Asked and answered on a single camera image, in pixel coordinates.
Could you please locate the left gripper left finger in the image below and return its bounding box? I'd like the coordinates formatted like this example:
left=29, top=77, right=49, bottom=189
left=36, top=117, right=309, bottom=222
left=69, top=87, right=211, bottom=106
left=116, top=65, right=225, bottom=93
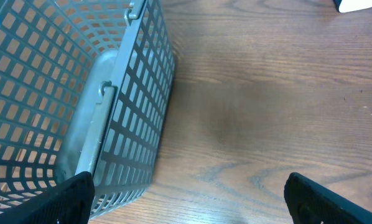
left=0, top=171, right=95, bottom=224

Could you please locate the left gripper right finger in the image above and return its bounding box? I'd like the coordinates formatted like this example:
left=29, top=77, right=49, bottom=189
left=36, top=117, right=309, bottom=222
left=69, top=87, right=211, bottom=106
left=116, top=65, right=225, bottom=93
left=284, top=172, right=372, bottom=224

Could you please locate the white barcode scanner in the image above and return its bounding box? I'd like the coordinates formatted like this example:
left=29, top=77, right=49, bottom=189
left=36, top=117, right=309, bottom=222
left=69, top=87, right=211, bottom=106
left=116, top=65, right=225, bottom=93
left=333, top=0, right=372, bottom=13

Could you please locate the grey plastic mesh basket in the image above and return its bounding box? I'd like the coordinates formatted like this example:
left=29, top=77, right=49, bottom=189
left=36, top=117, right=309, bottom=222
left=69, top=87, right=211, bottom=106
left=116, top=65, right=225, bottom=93
left=0, top=0, right=175, bottom=218

